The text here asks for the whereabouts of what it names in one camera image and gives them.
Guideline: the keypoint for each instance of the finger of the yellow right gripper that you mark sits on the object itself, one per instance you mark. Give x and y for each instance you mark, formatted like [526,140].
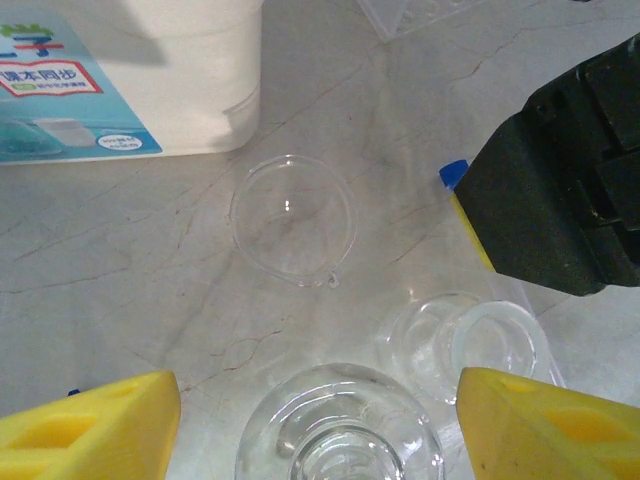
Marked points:
[472,232]

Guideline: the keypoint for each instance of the clear glass evaporating dish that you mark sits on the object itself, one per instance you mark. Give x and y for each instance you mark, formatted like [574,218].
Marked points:
[295,220]

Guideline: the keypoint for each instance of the round clear glass flask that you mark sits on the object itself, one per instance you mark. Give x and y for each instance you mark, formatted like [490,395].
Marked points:
[340,430]

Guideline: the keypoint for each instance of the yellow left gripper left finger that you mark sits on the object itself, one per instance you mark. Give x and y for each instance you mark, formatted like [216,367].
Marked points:
[90,440]

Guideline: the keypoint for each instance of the clear plastic storage box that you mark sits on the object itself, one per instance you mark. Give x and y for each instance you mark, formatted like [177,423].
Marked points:
[200,75]

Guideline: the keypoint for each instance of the small clear glass jar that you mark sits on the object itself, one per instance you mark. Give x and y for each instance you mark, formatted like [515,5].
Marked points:
[480,345]

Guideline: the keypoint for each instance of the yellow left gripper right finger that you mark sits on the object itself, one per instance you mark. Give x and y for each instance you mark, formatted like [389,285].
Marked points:
[550,440]

